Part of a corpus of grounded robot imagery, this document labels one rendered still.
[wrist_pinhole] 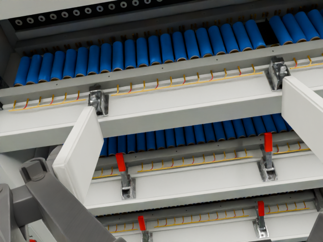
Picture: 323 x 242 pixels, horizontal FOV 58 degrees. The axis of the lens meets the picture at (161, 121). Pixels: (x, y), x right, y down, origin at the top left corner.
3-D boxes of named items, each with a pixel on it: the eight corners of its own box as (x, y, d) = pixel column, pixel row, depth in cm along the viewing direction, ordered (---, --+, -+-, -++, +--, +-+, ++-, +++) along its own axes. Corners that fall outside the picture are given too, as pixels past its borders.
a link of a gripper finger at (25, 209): (55, 226, 14) (-7, 234, 14) (80, 163, 18) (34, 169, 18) (43, 201, 13) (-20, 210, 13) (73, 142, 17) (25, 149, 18)
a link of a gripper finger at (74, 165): (82, 210, 15) (68, 211, 15) (104, 141, 22) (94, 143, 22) (65, 163, 14) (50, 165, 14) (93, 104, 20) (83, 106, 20)
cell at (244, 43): (242, 29, 50) (252, 55, 46) (231, 31, 50) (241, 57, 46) (243, 20, 48) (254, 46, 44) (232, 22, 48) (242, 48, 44)
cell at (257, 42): (254, 27, 49) (266, 53, 46) (243, 29, 50) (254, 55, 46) (256, 18, 48) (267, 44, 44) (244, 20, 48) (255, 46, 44)
